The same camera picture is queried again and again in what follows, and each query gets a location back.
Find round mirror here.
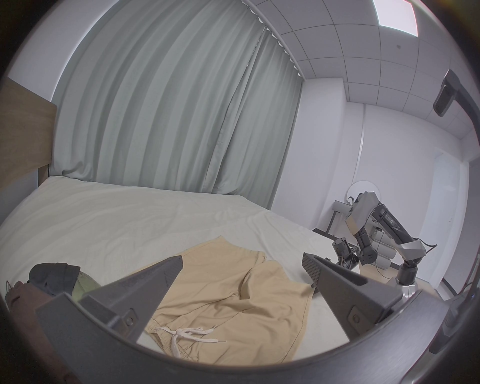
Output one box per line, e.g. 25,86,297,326
347,181,381,205

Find square ceiling light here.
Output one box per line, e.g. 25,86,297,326
373,0,419,37

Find olive green garment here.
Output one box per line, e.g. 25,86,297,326
71,272,102,301

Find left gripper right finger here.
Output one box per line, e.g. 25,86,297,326
301,252,404,343

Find black garment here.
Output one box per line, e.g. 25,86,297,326
28,263,81,297

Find bed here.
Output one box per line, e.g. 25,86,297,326
0,77,351,366

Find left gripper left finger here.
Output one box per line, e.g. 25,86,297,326
79,255,184,343

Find grey-green curtain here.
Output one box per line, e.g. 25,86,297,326
205,28,305,211
50,0,271,196

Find grey table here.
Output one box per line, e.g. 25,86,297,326
326,200,355,241

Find tan shorts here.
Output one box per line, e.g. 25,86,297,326
144,235,315,366

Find brown garment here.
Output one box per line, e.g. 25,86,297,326
3,281,61,361

